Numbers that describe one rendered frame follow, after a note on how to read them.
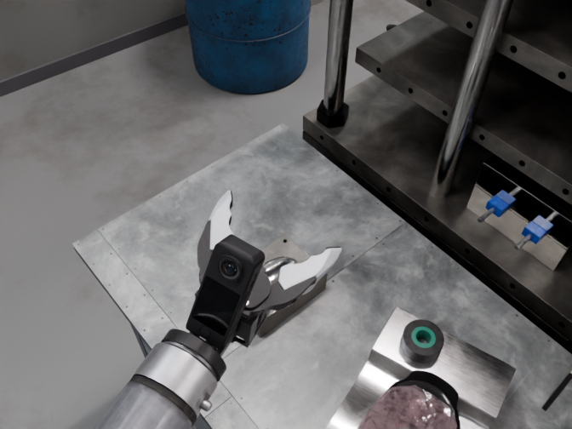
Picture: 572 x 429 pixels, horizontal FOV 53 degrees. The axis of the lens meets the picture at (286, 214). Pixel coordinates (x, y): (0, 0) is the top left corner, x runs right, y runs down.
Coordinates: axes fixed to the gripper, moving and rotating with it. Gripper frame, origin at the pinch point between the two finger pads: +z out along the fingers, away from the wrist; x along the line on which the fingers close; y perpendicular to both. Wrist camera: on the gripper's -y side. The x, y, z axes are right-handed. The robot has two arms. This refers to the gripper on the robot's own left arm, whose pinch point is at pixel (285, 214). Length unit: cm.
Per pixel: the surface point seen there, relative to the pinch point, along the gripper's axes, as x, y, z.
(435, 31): -4, 42, 108
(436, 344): 29, 48, 22
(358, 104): -17, 70, 99
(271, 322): -4, 63, 16
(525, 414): 52, 59, 24
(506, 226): 35, 59, 69
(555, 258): 48, 56, 64
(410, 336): 24, 48, 21
